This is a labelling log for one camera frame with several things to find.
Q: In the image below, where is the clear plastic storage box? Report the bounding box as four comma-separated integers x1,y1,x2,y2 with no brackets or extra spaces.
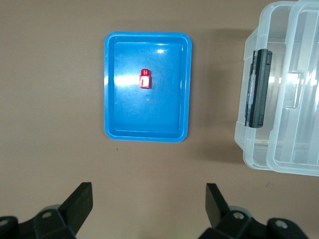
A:
234,1,319,172

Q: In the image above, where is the brown table cover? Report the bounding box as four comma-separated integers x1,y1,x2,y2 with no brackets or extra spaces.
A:
0,0,319,239

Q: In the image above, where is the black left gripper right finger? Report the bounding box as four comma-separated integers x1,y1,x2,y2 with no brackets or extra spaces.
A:
199,183,310,239

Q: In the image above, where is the black box latch handle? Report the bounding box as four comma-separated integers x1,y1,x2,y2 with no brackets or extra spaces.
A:
245,49,274,129

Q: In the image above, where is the clear plastic box lid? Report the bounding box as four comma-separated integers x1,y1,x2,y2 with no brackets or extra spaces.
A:
265,0,319,177

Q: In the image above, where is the red toy block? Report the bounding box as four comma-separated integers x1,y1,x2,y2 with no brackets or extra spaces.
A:
139,68,153,89

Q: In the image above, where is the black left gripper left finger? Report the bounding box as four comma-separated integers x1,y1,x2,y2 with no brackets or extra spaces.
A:
0,182,94,239

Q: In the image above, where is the blue plastic tray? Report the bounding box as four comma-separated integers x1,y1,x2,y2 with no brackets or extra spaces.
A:
103,31,194,143

